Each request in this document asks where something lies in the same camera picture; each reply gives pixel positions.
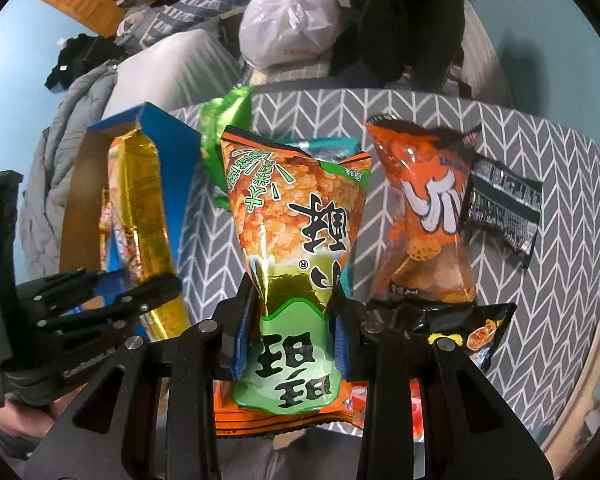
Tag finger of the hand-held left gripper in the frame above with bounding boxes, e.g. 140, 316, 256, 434
0, 330, 131, 407
15, 269, 184, 335

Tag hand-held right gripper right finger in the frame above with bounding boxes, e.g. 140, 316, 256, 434
329, 294, 554, 480

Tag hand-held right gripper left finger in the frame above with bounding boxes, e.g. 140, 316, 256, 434
22, 279, 261, 480

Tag gold foil snack bag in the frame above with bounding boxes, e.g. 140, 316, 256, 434
107, 120, 194, 344

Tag green orange rice cracker bag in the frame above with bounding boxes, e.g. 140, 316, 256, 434
219, 125, 373, 417

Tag black yellow snack packet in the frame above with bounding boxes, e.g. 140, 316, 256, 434
367, 300, 518, 374

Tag orange honeycomb snack bag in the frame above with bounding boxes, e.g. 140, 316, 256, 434
364, 115, 483, 306

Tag blue cardboard box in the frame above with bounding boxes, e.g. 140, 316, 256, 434
59, 101, 205, 341

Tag person's left hand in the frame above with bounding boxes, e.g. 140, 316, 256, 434
0, 396, 66, 453

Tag red snack packet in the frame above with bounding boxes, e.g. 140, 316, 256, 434
347, 379, 427, 442

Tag orange black striped snack packet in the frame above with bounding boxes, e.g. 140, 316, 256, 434
214, 379, 353, 437

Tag grey quilted jacket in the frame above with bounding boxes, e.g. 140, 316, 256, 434
20, 62, 122, 281

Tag black clothes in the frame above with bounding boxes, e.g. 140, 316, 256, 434
45, 34, 126, 92

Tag green snack bag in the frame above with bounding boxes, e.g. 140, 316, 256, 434
200, 86, 254, 211

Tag teal snack packet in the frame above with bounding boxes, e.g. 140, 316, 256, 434
280, 136, 361, 299

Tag black silver snack packet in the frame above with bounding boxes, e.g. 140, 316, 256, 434
462, 155, 544, 268

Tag grey pillow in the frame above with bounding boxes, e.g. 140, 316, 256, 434
102, 27, 246, 122

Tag light wooden board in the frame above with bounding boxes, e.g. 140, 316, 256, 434
540, 315, 600, 467

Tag grey chevron tablecloth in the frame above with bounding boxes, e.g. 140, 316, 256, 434
172, 87, 600, 432

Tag grey plaid bedding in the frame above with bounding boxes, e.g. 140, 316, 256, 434
115, 0, 281, 52

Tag white plastic bag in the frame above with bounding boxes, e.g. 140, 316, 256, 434
239, 0, 344, 69

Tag dark clothing pile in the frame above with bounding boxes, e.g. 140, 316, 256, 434
330, 0, 474, 97

